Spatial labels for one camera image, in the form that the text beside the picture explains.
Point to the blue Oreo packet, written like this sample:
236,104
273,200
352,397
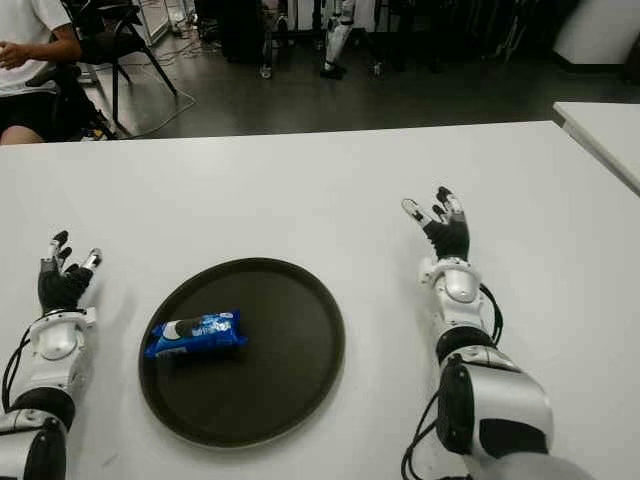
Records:
195,332

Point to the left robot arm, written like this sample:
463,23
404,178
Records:
45,360

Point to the seated person in white shirt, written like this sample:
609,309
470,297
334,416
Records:
25,30

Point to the small white wrist camera box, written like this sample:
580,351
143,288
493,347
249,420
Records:
90,317

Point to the round dark brown tray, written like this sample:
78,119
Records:
270,380

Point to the white humanoid robot on gantry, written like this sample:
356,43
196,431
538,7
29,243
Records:
336,37

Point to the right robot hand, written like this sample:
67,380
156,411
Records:
450,232

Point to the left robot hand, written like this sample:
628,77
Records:
62,290

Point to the black folding chair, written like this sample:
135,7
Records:
107,45

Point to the folded metal stands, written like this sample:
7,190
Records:
510,40

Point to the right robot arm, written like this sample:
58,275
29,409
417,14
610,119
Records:
475,360

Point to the white slanted panel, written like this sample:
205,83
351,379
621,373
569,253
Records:
595,30

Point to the white side table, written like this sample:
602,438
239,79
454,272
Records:
605,130

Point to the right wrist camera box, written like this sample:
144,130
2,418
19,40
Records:
425,270

